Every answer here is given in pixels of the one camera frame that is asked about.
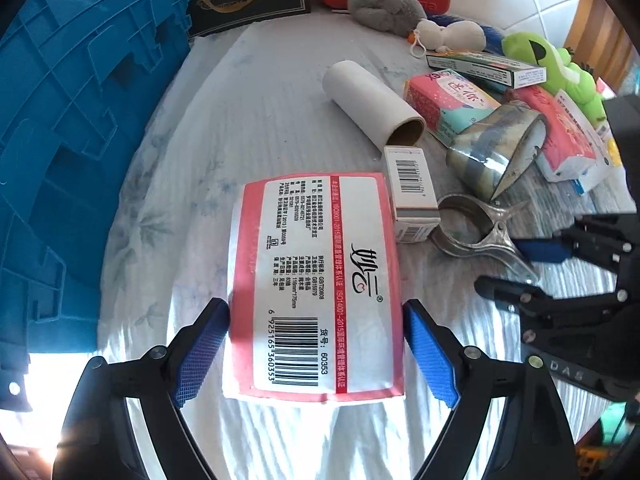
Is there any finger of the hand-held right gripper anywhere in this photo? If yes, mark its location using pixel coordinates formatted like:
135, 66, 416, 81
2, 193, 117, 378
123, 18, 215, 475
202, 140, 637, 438
474, 274, 631, 341
515, 214, 640, 273

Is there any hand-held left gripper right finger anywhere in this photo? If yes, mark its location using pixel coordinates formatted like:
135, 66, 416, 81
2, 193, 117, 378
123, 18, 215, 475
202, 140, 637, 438
402, 300, 596, 480

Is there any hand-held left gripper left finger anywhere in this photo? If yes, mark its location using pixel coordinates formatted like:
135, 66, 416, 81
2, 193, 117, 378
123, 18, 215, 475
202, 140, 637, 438
52, 298, 230, 480

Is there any metal clip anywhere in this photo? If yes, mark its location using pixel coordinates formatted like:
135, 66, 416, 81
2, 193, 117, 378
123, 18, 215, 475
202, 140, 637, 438
431, 194, 541, 281

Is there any blue plastic crate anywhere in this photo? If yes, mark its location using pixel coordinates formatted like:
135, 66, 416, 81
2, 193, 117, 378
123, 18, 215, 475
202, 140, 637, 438
0, 0, 198, 411

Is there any small white barcode box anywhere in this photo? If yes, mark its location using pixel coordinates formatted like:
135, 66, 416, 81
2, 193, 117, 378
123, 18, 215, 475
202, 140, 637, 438
383, 145, 442, 244

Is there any long white box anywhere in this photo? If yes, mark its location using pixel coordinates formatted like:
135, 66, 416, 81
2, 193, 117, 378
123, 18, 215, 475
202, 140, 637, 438
552, 89, 618, 196

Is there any striped floral table cloth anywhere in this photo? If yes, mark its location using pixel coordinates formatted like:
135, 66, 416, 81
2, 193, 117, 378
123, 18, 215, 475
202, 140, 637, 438
95, 10, 640, 480

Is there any small pink tissue packet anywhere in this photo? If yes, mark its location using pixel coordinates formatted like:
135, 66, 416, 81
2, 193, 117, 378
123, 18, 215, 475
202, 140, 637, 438
404, 71, 502, 148

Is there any green and white medicine box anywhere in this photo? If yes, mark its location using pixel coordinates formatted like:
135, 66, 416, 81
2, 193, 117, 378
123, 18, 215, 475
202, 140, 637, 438
426, 51, 547, 95

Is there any green frog plush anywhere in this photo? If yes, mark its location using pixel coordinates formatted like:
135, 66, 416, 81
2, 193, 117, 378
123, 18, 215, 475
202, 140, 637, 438
501, 32, 608, 126

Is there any dark blue feather duster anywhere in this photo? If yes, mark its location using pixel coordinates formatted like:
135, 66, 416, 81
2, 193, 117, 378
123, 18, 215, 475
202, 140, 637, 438
430, 12, 506, 56

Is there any white plush toy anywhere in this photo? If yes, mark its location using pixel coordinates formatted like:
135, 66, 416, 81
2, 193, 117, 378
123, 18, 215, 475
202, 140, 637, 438
409, 19, 487, 58

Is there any white cardboard tube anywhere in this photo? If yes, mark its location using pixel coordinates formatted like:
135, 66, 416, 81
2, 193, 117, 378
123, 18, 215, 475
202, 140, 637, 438
322, 60, 427, 147

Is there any grey plush toy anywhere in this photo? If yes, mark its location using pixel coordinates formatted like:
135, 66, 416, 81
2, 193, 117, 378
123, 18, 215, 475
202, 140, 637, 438
347, 0, 428, 38

